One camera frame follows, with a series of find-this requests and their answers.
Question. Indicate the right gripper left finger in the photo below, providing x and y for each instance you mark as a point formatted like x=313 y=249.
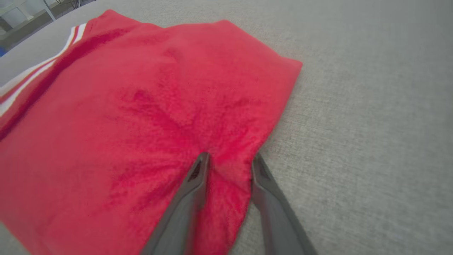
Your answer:
x=180 y=219

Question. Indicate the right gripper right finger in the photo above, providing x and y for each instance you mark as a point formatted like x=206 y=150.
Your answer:
x=279 y=226

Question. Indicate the red t-shirt with letter print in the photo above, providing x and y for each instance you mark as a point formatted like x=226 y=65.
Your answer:
x=124 y=124

